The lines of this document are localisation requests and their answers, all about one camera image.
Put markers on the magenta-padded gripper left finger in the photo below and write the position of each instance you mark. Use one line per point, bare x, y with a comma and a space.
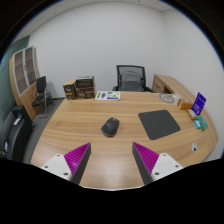
75, 159

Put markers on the orange-brown small box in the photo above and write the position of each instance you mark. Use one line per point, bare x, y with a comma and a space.
184, 104

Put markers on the wooden side desk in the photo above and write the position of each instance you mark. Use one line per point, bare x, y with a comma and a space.
166, 84

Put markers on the black computer mouse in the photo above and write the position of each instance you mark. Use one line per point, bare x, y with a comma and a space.
110, 127

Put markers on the small black visitor chair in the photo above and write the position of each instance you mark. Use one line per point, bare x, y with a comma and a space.
41, 91

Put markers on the tan small box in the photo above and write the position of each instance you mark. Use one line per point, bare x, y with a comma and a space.
191, 114

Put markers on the green packet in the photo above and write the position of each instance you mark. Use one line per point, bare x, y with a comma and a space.
203, 123

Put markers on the black leather armchair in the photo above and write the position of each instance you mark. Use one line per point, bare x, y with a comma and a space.
16, 133

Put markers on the black mesh office chair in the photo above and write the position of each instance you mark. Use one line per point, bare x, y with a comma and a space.
131, 80

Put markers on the blue packet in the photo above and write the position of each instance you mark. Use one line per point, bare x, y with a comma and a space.
198, 124

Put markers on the large brown cardboard box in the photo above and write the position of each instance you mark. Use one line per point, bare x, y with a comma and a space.
85, 88

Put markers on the wooden shelf unit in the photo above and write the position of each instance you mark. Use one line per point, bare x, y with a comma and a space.
24, 75

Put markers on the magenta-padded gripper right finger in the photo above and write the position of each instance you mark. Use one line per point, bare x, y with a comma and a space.
148, 159

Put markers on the dark grey mouse pad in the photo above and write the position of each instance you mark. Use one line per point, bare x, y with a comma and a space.
159, 124

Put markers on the white green purple leaflet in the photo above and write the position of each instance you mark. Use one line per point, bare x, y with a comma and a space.
107, 95

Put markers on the purple card package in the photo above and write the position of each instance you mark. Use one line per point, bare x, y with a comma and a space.
199, 104

